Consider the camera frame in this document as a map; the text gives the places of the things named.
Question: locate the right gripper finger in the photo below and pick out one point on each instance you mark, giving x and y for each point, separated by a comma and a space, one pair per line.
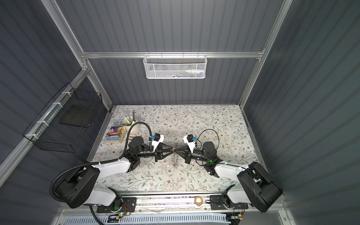
181, 154
180, 149

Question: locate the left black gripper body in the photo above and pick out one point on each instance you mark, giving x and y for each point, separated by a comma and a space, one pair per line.
157, 154

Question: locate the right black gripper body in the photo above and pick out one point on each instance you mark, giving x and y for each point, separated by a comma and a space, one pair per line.
189, 156

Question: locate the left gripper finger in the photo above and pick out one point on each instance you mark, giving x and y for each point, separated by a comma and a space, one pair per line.
164, 154
165, 148

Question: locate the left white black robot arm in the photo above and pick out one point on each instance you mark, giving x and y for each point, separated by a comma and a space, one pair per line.
77, 186

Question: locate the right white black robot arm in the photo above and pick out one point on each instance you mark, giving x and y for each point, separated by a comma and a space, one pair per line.
258, 187

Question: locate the white pen cup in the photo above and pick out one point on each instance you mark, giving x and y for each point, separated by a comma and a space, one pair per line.
129, 126

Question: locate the roll of tape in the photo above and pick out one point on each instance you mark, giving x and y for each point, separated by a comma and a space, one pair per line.
198, 201

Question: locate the colourful paperback book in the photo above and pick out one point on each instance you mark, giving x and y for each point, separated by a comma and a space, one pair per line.
115, 133

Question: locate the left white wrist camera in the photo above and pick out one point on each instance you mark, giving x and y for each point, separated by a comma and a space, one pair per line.
156, 140

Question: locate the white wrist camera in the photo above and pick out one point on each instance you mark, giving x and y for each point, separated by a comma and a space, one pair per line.
190, 141
156, 140

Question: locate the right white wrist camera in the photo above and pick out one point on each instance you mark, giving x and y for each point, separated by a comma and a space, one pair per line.
190, 141

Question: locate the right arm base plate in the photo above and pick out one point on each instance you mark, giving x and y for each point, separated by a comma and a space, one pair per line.
220, 202

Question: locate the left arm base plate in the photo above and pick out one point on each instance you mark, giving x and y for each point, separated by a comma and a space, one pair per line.
119, 205

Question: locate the white wire mesh basket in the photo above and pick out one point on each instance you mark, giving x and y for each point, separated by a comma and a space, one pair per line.
175, 67

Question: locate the black wire mesh basket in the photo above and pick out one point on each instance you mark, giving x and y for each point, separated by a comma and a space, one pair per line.
63, 125

